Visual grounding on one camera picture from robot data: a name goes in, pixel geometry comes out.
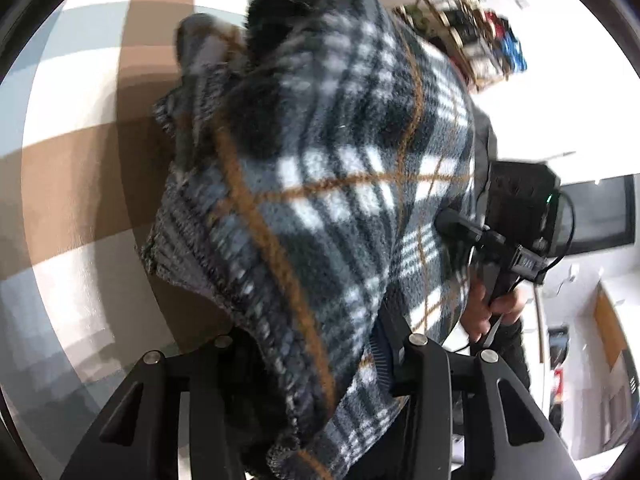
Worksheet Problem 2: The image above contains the person's right forearm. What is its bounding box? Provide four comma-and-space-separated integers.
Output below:
492, 317, 532, 391

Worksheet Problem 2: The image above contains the wooden shoe rack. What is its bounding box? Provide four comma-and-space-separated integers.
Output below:
392, 0, 528, 93

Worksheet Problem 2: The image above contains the black cable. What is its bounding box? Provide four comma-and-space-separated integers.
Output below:
537, 192, 577, 282

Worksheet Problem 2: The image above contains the dark rectangular panel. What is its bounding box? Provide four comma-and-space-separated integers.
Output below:
560, 175, 640, 257

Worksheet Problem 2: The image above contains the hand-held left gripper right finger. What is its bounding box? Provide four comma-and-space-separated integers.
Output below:
380, 307, 583, 480

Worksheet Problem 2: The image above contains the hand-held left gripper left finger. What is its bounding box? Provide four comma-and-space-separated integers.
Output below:
60, 335, 251, 480

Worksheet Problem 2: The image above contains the person's right hand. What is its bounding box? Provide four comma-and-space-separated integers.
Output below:
465, 280, 527, 347

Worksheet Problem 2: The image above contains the checked bed sheet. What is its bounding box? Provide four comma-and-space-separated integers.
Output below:
0, 0, 361, 466

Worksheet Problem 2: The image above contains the plaid fleece jacket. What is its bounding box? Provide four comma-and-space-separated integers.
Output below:
140, 0, 501, 480

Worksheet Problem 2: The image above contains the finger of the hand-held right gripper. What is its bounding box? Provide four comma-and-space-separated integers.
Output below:
435, 210, 496, 249

